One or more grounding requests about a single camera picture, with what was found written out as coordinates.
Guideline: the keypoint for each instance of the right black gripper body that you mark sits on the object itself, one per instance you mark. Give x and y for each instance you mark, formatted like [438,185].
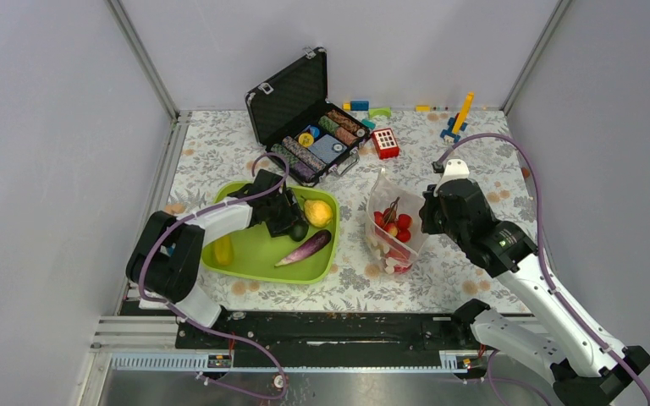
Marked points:
[434,220]

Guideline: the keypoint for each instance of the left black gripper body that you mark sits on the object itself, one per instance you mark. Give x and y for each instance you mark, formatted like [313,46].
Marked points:
[283,211]

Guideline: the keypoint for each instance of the green avocado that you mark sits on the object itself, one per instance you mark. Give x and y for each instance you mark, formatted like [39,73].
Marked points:
[298,230]

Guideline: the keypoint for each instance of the purple eggplant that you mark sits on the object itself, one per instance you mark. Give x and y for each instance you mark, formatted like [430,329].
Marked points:
[314,244]

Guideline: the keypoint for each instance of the clear zip top bag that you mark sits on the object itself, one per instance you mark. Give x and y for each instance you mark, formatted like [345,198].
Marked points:
[386,250]

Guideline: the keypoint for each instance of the red apple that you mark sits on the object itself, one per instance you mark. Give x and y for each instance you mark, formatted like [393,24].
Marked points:
[402,268]

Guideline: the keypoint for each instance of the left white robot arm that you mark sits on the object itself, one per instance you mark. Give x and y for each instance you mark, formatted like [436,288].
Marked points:
[166,260]

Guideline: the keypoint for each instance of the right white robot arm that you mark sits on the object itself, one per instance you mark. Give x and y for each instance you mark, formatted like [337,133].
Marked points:
[582,361]

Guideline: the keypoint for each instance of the yellow lemon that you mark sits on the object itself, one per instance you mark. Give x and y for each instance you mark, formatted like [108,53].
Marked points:
[318,213]

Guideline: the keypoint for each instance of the green plastic tray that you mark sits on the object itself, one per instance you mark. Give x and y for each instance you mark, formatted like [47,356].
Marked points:
[256,252]

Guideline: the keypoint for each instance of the yellow banana piece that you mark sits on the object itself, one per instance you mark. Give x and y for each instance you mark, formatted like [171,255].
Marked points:
[223,251]

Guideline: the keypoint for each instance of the blue yellow block tower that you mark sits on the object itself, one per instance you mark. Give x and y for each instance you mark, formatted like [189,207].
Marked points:
[457,123]

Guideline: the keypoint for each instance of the red building block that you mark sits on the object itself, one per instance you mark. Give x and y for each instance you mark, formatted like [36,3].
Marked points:
[385,143]

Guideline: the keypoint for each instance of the black poker chip case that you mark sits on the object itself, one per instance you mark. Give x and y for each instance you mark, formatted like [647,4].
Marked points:
[291,114]

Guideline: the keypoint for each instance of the tan wooden block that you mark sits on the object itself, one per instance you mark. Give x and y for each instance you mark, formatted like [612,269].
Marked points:
[175,209]

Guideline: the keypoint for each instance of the green arch block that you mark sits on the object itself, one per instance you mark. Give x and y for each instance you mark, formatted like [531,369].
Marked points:
[380,112]

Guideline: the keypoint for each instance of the blue block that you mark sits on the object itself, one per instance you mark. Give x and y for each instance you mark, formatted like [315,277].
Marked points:
[359,105]

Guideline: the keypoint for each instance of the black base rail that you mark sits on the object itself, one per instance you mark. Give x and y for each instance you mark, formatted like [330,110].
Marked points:
[313,340]

